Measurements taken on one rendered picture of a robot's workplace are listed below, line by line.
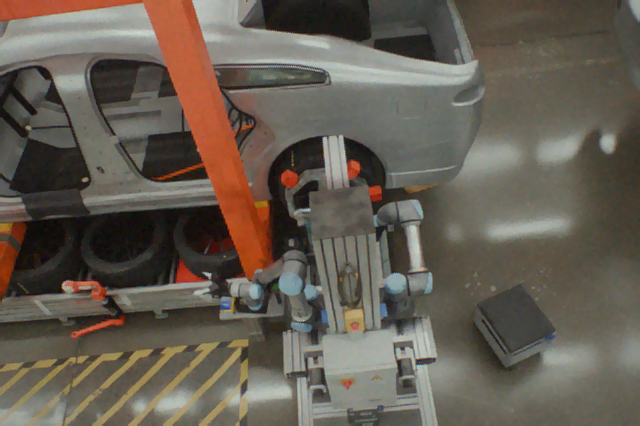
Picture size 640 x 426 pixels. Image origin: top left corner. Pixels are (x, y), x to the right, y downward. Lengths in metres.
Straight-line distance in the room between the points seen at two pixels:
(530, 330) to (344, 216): 2.03
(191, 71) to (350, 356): 1.52
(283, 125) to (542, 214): 2.38
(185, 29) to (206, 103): 0.40
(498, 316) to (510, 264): 0.75
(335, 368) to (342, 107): 1.54
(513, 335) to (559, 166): 1.92
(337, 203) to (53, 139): 3.17
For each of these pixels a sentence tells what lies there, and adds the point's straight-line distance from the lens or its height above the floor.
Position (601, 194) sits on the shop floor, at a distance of 5.30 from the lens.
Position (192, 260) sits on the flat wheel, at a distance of 4.29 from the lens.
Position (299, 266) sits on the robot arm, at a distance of 2.91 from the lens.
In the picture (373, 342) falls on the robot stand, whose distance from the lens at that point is 2.92.
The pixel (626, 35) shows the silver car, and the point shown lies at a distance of 5.07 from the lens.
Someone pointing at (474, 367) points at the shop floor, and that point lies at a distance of 4.25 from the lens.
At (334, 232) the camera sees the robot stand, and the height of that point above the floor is 2.03.
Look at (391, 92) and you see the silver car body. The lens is 3.51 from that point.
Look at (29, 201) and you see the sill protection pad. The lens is 4.56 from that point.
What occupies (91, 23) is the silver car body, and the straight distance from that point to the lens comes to 3.81.
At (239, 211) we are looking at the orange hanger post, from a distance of 3.42.
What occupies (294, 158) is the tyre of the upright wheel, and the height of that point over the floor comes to 1.12.
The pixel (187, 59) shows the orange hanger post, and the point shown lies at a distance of 2.71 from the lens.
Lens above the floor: 3.85
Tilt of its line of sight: 51 degrees down
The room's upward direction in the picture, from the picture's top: 10 degrees counter-clockwise
